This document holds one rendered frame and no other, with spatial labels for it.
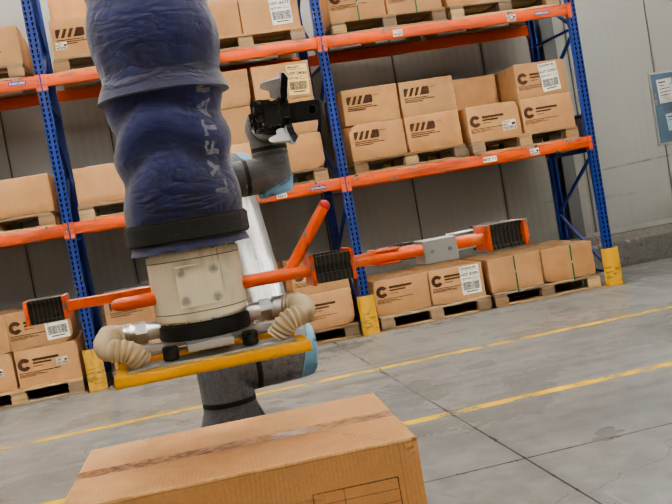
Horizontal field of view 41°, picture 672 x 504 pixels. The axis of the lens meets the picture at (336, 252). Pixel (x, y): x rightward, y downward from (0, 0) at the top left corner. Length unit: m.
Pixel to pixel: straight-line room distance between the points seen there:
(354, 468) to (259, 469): 0.16
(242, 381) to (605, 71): 9.55
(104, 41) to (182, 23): 0.14
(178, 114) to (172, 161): 0.08
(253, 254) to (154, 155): 1.07
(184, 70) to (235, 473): 0.69
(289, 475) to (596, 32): 10.40
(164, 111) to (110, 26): 0.17
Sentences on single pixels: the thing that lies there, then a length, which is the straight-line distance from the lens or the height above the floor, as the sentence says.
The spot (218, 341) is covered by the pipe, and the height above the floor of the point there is 1.16.
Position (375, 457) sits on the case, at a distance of 1.54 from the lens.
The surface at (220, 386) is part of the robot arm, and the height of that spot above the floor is 0.92.
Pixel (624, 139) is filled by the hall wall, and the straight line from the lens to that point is 11.63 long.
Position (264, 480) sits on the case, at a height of 0.92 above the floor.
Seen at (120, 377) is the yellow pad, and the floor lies 1.13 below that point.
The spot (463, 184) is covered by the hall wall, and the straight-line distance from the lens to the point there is 10.72.
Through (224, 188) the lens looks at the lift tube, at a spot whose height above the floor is 1.41.
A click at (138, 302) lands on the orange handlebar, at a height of 1.24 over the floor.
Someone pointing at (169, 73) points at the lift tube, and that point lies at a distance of 1.58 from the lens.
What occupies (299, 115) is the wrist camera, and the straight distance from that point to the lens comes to 2.07.
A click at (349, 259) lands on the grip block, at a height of 1.25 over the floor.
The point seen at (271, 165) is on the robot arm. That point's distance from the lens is 2.19.
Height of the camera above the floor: 1.35
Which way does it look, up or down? 3 degrees down
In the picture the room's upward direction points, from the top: 10 degrees counter-clockwise
